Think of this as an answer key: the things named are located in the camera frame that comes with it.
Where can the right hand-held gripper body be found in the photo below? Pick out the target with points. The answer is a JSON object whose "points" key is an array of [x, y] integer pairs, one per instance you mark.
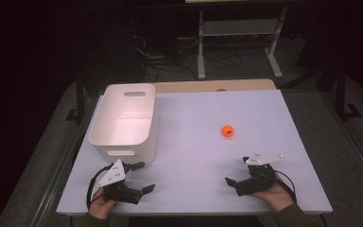
{"points": [[258, 176]]}

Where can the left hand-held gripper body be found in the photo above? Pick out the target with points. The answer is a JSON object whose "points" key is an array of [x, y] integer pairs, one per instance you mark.
{"points": [[112, 175]]}

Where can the orange ball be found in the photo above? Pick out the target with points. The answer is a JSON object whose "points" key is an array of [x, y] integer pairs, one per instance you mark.
{"points": [[228, 130]]}

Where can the white plastic bin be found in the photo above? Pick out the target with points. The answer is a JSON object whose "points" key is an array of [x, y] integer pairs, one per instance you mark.
{"points": [[123, 123]]}

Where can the person's right hand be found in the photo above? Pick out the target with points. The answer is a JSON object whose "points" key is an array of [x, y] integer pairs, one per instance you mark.
{"points": [[275, 195]]}

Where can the person's left hand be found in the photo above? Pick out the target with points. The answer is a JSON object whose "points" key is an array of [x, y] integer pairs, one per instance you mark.
{"points": [[100, 205]]}

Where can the wooden table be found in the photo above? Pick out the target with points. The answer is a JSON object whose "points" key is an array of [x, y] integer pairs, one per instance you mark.
{"points": [[214, 85]]}

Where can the black floor stand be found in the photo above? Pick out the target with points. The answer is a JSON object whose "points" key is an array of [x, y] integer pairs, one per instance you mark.
{"points": [[79, 94], [341, 94]]}

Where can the grey metal stand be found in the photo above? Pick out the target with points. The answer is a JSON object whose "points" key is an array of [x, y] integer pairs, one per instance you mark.
{"points": [[239, 27]]}

